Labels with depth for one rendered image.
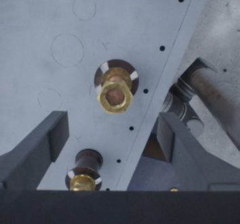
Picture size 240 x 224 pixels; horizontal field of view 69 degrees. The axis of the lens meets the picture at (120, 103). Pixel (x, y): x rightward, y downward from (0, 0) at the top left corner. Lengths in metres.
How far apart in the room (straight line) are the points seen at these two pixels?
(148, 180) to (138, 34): 1.00
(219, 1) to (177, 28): 1.62
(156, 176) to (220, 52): 1.40
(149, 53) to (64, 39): 0.21
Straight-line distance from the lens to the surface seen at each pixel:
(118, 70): 0.35
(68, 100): 0.49
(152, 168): 1.21
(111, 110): 0.25
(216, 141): 2.39
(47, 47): 0.48
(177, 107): 0.63
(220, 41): 2.07
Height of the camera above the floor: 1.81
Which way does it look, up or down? 72 degrees down
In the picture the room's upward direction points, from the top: 179 degrees clockwise
